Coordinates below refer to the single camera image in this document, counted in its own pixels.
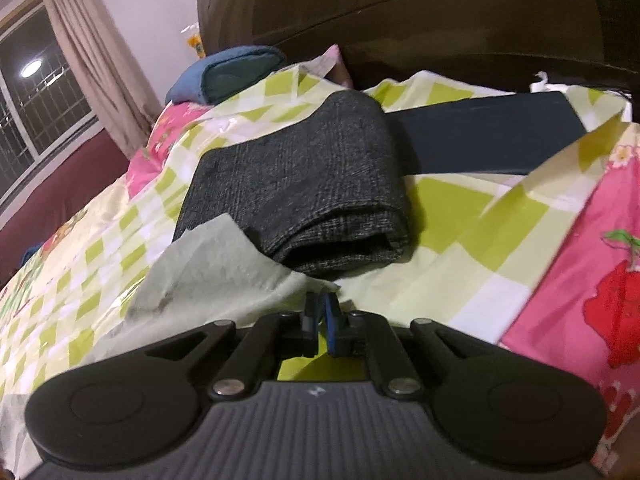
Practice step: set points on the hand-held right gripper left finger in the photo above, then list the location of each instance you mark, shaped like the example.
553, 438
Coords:
311, 320

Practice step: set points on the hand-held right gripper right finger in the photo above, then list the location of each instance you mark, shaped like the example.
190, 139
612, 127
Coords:
330, 321

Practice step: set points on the maroon window seat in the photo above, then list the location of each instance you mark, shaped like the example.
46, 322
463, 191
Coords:
60, 200

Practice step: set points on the beige curtain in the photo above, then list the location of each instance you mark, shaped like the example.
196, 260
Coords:
85, 35

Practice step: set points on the large blue pillow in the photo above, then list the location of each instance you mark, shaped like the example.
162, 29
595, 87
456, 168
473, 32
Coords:
225, 72

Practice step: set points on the green checked plastic sheet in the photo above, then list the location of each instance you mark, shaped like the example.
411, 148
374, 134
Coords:
450, 240

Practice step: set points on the dark brown headboard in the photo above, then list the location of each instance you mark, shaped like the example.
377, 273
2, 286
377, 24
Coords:
400, 10

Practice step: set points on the dark grey folded pants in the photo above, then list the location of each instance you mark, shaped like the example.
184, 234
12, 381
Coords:
300, 185

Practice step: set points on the navy folded cloth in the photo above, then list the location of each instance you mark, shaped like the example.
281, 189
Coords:
475, 135

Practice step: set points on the grey-green pants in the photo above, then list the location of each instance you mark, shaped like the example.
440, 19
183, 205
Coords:
210, 280

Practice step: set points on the barred window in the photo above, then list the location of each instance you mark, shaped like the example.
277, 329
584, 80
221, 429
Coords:
30, 110

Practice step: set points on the yellow plastic bag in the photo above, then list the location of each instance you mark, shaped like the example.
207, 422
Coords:
195, 42

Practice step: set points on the small blue cloth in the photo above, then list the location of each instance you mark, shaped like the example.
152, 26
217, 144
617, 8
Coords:
30, 255

